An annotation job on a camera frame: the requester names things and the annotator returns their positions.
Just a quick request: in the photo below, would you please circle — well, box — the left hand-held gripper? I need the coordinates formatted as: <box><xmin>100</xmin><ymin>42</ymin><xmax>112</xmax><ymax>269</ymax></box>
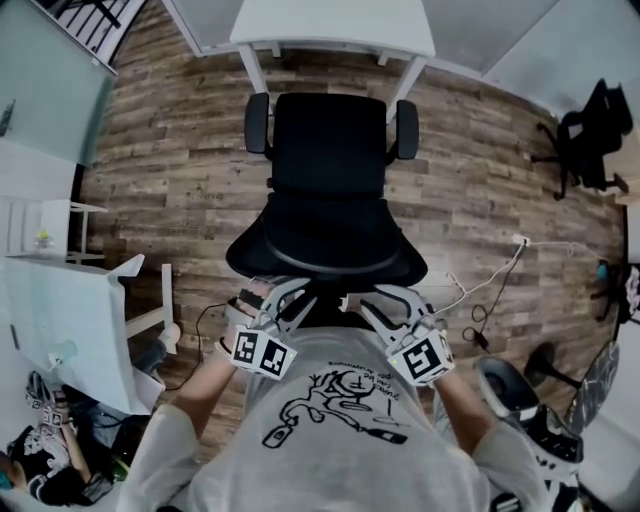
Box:
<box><xmin>221</xmin><ymin>277</ymin><xmax>320</xmax><ymax>381</ymax></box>

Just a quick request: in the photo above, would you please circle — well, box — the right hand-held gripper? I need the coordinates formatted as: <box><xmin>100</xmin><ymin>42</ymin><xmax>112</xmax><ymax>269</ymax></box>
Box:
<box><xmin>358</xmin><ymin>283</ymin><xmax>456</xmax><ymax>390</ymax></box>

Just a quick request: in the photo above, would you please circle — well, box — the black armrest office chair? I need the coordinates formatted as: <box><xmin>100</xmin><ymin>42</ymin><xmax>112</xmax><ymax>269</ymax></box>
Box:
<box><xmin>224</xmin><ymin>91</ymin><xmax>430</xmax><ymax>314</ymax></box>

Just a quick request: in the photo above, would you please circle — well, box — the person's left forearm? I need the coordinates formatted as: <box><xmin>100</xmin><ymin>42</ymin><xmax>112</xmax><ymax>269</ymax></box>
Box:
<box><xmin>172</xmin><ymin>352</ymin><xmax>240</xmax><ymax>444</ymax></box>

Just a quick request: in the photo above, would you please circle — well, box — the person's right forearm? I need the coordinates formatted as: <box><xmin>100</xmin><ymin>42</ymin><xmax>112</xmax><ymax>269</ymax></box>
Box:
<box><xmin>434</xmin><ymin>372</ymin><xmax>501</xmax><ymax>464</ymax></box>

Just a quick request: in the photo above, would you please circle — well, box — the black high-back swivel chair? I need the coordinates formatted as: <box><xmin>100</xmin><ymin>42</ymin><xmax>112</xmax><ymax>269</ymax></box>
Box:
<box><xmin>529</xmin><ymin>78</ymin><xmax>631</xmax><ymax>202</ymax></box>

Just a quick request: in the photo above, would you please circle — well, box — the person's left hand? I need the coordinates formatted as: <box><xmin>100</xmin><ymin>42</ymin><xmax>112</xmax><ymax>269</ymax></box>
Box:
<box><xmin>238</xmin><ymin>279</ymin><xmax>275</xmax><ymax>319</ymax></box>

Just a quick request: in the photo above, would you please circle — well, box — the black stool base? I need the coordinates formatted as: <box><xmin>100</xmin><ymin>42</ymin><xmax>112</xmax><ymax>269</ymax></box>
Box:
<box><xmin>524</xmin><ymin>342</ymin><xmax>584</xmax><ymax>392</ymax></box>

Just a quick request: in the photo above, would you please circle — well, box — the person's grey printed shirt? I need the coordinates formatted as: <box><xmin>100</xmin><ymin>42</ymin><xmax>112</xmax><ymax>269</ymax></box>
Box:
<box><xmin>117</xmin><ymin>327</ymin><xmax>551</xmax><ymax>512</ymax></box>

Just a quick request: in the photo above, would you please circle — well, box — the black tripod with blue device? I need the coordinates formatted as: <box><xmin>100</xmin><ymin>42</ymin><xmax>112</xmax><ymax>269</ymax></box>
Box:
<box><xmin>589</xmin><ymin>259</ymin><xmax>626</xmax><ymax>324</ymax></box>

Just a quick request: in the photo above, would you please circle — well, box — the round marble table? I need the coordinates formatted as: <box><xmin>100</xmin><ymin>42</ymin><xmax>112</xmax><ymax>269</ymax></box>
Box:
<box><xmin>569</xmin><ymin>342</ymin><xmax>622</xmax><ymax>439</ymax></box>

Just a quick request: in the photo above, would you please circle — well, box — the white cloth-covered table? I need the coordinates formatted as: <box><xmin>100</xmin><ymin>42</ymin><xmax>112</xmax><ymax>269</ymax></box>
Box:
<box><xmin>0</xmin><ymin>252</ymin><xmax>176</xmax><ymax>417</ymax></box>

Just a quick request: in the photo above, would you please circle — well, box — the clear glass cup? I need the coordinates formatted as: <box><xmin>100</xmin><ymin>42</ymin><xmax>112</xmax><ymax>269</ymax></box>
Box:
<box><xmin>47</xmin><ymin>339</ymin><xmax>79</xmax><ymax>369</ymax></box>

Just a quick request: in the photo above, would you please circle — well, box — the patterned white cloth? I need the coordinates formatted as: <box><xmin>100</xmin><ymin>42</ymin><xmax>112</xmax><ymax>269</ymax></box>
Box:
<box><xmin>624</xmin><ymin>264</ymin><xmax>640</xmax><ymax>321</ymax></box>

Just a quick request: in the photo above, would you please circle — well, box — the beige cabinet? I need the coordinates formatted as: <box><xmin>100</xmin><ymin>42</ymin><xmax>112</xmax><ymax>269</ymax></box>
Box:
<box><xmin>610</xmin><ymin>172</ymin><xmax>640</xmax><ymax>207</ymax></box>

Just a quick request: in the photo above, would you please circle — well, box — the white desk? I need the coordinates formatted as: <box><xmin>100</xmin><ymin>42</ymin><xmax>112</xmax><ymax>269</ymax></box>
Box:
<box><xmin>228</xmin><ymin>0</ymin><xmax>437</xmax><ymax>109</ymax></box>

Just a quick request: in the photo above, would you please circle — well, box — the frosted glass door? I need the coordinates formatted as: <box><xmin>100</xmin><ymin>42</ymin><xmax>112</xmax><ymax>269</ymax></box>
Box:
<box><xmin>0</xmin><ymin>0</ymin><xmax>119</xmax><ymax>169</ymax></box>

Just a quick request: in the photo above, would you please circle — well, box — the black stair railing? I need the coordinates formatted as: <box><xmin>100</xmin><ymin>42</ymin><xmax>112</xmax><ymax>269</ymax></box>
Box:
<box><xmin>49</xmin><ymin>0</ymin><xmax>146</xmax><ymax>51</ymax></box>

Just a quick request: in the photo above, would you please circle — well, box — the black cable with adapter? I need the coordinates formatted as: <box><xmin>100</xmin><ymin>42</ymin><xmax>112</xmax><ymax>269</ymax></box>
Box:
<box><xmin>462</xmin><ymin>244</ymin><xmax>526</xmax><ymax>351</ymax></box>

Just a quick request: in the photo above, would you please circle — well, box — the thin black floor cable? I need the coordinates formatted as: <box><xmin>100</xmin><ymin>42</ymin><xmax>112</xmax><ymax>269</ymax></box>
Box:
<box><xmin>169</xmin><ymin>302</ymin><xmax>236</xmax><ymax>396</ymax></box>

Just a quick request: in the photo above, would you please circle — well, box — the white cable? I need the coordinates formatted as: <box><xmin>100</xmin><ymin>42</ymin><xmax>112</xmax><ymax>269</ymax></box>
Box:
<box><xmin>434</xmin><ymin>239</ymin><xmax>609</xmax><ymax>314</ymax></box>

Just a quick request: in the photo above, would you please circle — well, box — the grey door handle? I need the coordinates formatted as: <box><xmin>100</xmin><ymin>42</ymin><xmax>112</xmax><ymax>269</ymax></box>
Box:
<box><xmin>0</xmin><ymin>98</ymin><xmax>17</xmax><ymax>137</ymax></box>

